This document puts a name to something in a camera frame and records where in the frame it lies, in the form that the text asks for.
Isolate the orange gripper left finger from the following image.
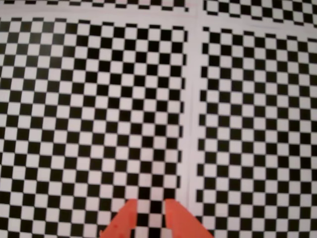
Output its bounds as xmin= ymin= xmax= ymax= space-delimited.
xmin=100 ymin=198 xmax=138 ymax=238

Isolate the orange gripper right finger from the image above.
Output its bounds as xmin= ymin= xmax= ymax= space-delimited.
xmin=164 ymin=198 xmax=214 ymax=238

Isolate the black white checkerboard paper sheet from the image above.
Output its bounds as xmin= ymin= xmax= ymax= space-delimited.
xmin=0 ymin=0 xmax=200 ymax=16
xmin=0 ymin=14 xmax=196 ymax=238
xmin=198 ymin=0 xmax=317 ymax=38
xmin=192 ymin=18 xmax=317 ymax=238

